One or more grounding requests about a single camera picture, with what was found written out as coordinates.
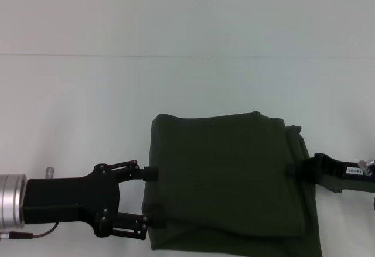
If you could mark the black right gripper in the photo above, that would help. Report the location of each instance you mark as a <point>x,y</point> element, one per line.
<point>340,175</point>

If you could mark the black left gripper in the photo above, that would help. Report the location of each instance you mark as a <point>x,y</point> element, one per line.
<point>73,197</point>

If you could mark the dark green t-shirt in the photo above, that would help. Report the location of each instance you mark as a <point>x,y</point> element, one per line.
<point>219,181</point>

